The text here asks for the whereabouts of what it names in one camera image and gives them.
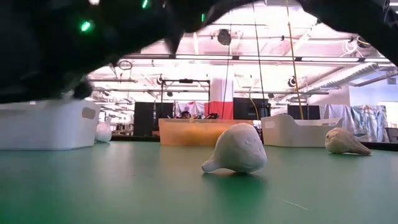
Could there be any orange translucent basket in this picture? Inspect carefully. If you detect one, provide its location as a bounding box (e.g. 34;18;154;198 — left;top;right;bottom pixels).
158;118;259;147

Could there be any thin black hanging cable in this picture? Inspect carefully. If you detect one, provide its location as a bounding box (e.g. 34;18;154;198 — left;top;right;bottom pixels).
221;18;234;121

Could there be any white plastic basket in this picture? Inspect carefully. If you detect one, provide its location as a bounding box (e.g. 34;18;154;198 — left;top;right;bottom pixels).
260;114;345;149
0;98;101;151

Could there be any black tubular stand frame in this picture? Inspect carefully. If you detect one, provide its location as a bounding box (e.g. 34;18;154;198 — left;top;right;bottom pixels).
160;78;211;121

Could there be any blue patterned draped cloth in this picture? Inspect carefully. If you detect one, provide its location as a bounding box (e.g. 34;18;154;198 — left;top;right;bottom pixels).
323;103;390;144

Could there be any black partition panel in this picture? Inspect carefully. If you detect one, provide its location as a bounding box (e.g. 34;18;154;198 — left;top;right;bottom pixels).
133;102;174;138
287;105;322;121
233;97;271;121

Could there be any silver ceiling air duct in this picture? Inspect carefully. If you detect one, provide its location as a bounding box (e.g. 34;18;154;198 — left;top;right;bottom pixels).
306;62;382;93

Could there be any yellow cable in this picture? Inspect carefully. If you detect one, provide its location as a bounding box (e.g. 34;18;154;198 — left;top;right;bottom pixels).
285;0;305;121

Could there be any long black cable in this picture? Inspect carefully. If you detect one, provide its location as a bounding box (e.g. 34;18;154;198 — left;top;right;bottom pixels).
250;0;267;121

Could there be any grey bin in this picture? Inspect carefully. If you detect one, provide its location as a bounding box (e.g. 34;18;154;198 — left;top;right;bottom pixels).
384;126;398;144

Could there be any beige shell at right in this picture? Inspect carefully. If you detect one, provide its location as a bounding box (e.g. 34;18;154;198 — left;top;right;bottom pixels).
324;127;373;156

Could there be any black ceiling cable reel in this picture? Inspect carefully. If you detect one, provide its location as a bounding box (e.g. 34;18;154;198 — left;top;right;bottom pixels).
356;35;373;50
216;28;233;47

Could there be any white and red column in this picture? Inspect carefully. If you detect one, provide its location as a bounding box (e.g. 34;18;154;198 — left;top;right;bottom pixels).
210;65;234;121

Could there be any white hanging cloth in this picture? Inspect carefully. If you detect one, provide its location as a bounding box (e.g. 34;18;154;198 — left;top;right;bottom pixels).
174;100;206;120

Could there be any hanging black cable loop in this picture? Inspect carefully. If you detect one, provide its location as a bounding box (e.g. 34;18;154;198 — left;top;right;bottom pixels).
118;60;134;72

